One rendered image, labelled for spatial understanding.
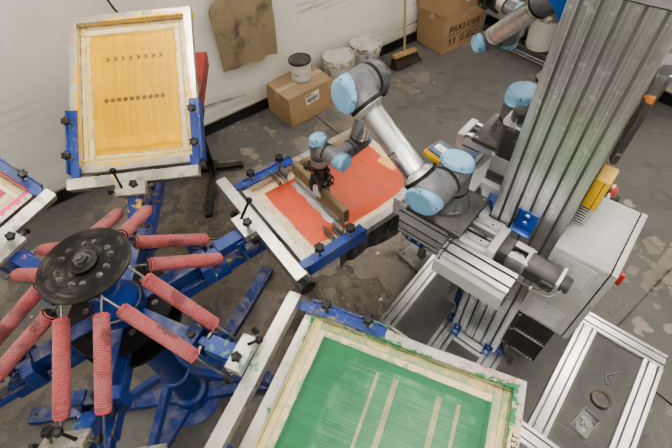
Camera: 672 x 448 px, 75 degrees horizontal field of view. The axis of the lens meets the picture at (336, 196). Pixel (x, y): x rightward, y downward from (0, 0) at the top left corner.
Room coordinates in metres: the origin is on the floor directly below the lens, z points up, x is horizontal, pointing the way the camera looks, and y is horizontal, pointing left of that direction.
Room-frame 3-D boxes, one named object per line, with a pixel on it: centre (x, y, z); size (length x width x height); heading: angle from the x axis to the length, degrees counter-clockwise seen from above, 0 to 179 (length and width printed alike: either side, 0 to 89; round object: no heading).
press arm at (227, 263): (1.19, 0.33, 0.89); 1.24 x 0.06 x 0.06; 125
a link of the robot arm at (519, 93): (1.42, -0.76, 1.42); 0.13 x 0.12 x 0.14; 112
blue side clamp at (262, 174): (1.53, 0.33, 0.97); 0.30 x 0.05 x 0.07; 125
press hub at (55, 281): (0.83, 0.84, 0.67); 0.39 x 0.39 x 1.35
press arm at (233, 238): (1.11, 0.44, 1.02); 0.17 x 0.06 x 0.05; 125
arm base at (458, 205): (1.05, -0.41, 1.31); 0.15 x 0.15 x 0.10
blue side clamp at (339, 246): (1.07, 0.01, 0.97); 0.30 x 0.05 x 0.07; 125
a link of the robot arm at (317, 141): (1.35, 0.06, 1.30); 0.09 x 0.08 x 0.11; 43
